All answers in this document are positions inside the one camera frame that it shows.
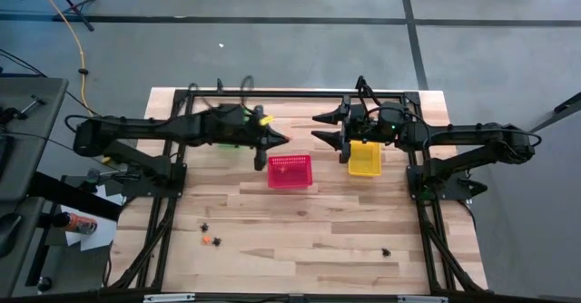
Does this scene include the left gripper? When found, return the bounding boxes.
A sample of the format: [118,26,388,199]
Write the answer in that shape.
[202,103,289,171]

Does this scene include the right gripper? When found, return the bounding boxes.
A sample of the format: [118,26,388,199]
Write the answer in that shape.
[310,94,412,164]

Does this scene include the red plastic basket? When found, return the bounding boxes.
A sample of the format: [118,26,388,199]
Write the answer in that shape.
[266,153,314,191]

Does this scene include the yellow plastic basket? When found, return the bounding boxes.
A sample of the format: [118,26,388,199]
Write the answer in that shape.
[347,140,383,178]

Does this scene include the white paper sheets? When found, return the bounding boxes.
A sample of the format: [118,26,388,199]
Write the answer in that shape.
[61,183,126,252]

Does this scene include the orange bottle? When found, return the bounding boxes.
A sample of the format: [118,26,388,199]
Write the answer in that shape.
[53,211,99,236]

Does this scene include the black stand leg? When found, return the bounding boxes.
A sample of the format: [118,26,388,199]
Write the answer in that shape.
[530,92,581,134]

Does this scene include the black tripod legs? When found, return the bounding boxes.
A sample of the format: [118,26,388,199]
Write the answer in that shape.
[44,0,99,32]

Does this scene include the gray desk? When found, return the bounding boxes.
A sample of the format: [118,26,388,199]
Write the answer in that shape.
[0,76,69,298]

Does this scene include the black metal tool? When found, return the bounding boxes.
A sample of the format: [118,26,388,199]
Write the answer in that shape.
[0,94,46,125]

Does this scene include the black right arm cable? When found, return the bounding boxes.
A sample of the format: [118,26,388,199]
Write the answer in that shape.
[355,74,387,113]

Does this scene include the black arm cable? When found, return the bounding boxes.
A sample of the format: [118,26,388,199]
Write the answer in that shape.
[188,74,255,112]
[355,74,387,113]

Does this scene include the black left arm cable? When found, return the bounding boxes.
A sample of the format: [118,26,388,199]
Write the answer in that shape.
[188,74,255,112]

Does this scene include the silver metal bracket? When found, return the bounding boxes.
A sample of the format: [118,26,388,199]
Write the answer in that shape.
[143,293,196,303]
[398,295,448,303]

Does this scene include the yellow hanging cable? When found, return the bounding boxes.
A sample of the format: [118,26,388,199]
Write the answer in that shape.
[29,0,101,118]

